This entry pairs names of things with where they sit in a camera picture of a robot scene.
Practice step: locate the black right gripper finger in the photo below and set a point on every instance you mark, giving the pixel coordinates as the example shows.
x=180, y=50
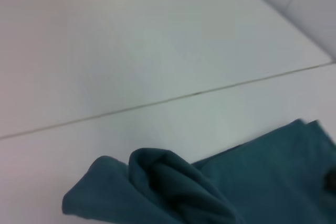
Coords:
x=332, y=180

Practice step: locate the teal t-shirt with FREE print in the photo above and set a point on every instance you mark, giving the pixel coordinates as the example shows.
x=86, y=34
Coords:
x=236, y=187

